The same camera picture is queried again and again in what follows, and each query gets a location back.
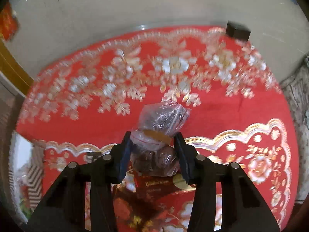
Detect small black box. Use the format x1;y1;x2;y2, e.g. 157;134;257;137
226;21;251;41

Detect red gold wall decoration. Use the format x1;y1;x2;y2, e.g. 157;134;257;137
0;2;18;41

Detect red green foil packet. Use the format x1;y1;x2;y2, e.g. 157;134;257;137
112;166;196;231

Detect striped white tray box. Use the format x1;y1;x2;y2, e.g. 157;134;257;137
8;131;45;223

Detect red floral tablecloth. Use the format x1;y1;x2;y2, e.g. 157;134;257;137
17;24;299;231

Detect clear bag dark dates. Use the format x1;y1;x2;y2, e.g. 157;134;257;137
130;101;191;177

